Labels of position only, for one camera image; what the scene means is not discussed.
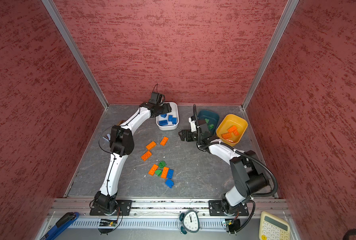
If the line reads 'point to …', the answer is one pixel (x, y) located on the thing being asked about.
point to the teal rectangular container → (212, 119)
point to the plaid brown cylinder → (121, 122)
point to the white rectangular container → (169, 121)
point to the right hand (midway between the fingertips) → (184, 135)
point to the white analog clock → (189, 221)
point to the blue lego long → (163, 122)
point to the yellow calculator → (273, 227)
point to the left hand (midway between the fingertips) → (167, 110)
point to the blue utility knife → (62, 225)
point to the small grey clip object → (108, 137)
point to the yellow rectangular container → (227, 122)
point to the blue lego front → (169, 183)
